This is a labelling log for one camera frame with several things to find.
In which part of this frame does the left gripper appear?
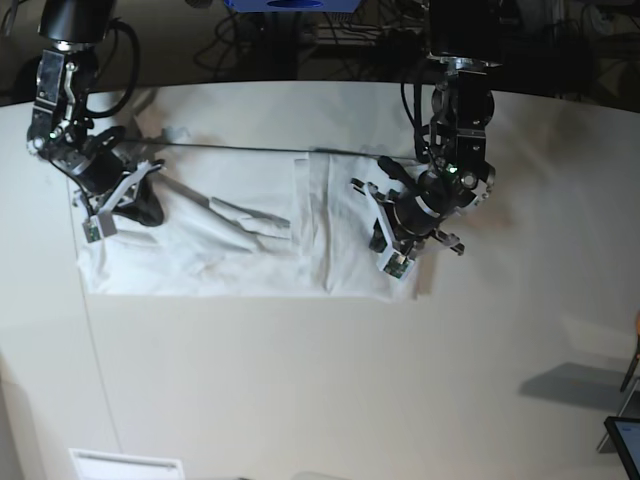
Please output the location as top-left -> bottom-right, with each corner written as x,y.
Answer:
369,190 -> 446,253

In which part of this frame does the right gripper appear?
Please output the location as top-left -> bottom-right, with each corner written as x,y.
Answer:
64,149 -> 165,226

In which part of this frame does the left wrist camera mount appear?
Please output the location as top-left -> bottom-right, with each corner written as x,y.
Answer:
351,178 -> 465,280

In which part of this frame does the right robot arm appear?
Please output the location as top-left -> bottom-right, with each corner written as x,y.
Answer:
27,1 -> 164,227

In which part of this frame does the white T-shirt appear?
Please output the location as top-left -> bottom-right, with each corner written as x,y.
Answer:
77,146 -> 419,302

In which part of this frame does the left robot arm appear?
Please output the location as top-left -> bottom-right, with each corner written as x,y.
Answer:
369,1 -> 501,255

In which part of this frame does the blue box overhead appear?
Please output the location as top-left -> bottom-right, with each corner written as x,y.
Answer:
224,0 -> 361,13

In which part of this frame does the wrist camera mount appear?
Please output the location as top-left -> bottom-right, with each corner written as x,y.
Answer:
77,160 -> 164,243
351,178 -> 465,280

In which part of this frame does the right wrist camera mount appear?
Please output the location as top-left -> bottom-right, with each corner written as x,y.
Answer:
77,160 -> 164,243

